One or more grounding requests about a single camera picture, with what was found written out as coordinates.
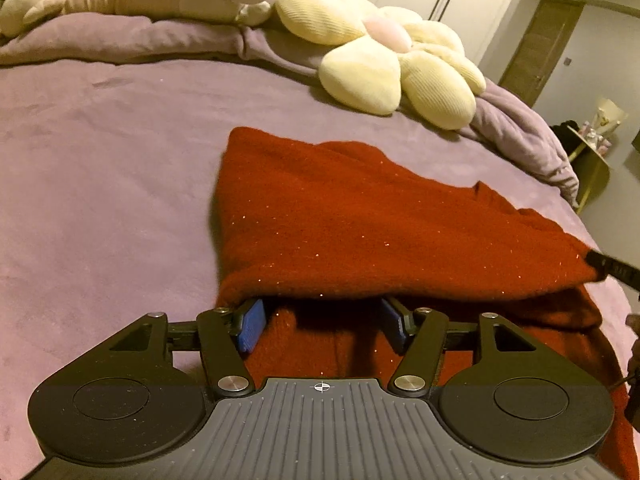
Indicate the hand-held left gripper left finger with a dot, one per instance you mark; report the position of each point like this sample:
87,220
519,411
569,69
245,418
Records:
250,324

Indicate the small pink figurines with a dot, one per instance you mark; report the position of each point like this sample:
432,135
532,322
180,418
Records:
595,139

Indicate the purple duvet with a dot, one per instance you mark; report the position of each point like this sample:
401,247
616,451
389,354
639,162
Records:
150,37

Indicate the purple bed sheet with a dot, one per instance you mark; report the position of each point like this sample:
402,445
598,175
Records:
100,170

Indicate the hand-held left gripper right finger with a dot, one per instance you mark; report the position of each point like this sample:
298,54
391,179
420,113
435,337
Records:
394,325

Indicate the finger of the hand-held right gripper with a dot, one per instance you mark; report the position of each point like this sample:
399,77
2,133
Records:
615,269

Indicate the cream flower-shaped pillow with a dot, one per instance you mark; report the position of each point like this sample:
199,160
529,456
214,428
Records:
380,60

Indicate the yellow side table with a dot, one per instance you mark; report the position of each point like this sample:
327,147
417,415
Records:
592,167

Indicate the brown wooden door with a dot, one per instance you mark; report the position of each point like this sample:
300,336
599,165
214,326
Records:
542,45

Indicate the red knitted sweater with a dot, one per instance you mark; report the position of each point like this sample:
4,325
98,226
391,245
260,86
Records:
360,220

